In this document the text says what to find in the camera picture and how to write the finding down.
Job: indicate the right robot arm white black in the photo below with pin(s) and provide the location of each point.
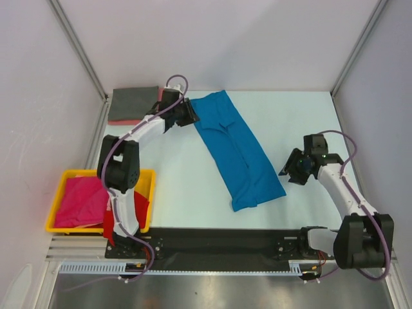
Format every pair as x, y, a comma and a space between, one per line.
364, 238

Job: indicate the red t-shirt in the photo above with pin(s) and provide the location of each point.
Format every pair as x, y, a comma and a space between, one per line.
142, 208

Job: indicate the grey slotted cable duct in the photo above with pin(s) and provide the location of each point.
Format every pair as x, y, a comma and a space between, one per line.
118, 268

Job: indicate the folded grey t-shirt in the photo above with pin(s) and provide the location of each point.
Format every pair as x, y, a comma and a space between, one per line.
130, 103

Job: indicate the yellow plastic bin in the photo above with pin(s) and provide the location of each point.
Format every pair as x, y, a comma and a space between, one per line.
145, 186

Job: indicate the blue t-shirt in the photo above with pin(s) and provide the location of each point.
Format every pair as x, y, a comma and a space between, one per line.
243, 165

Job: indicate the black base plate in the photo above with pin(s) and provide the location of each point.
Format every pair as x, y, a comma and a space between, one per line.
229, 247

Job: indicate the magenta t-shirt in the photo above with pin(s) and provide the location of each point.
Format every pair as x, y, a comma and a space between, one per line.
83, 203

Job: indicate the right aluminium frame post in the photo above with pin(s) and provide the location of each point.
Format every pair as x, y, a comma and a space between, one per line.
365, 34

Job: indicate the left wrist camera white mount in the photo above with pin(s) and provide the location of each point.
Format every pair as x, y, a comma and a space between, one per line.
169, 96

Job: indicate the folded salmon pink t-shirt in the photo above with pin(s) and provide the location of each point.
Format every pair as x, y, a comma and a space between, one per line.
119, 122

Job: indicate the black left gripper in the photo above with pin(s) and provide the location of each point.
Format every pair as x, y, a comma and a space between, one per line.
192, 116

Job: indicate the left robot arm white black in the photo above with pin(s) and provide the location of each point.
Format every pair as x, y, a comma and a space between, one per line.
119, 170

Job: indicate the aluminium front rail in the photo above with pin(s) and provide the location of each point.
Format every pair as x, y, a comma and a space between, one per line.
76, 248

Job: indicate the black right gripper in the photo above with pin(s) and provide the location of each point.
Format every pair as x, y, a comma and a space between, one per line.
290, 167

